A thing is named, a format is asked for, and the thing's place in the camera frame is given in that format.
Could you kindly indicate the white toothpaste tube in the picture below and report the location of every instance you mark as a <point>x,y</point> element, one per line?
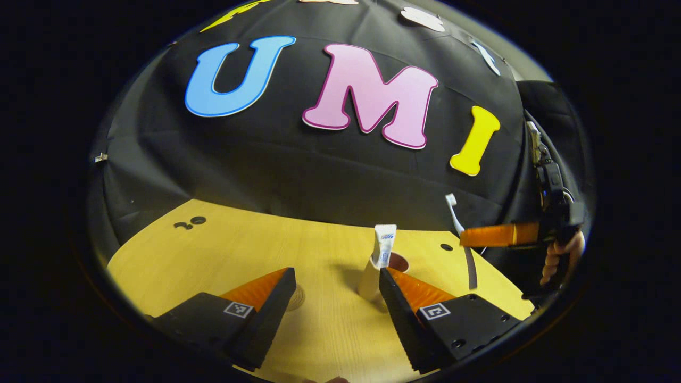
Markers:
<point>384,244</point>

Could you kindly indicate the metal cloth clip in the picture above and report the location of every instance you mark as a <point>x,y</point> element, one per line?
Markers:
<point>101,157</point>

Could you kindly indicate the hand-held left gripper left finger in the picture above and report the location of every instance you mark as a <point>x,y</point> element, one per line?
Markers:
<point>268,319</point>

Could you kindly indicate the round brown coaster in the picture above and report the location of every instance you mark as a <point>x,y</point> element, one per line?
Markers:
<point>298,298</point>

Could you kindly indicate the wooden desktop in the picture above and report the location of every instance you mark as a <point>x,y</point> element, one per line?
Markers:
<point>213,255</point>

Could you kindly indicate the black backdrop cloth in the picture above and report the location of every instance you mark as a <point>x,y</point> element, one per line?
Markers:
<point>292,170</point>

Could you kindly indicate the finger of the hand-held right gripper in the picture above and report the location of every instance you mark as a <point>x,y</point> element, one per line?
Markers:
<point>500,235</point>

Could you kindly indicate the light blue toothbrush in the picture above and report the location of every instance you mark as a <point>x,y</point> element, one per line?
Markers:
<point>455,213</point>

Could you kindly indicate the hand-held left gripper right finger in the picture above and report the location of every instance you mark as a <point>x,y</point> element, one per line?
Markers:
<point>404,319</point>

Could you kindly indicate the beige cup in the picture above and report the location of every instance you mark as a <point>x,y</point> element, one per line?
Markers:
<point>368,282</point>

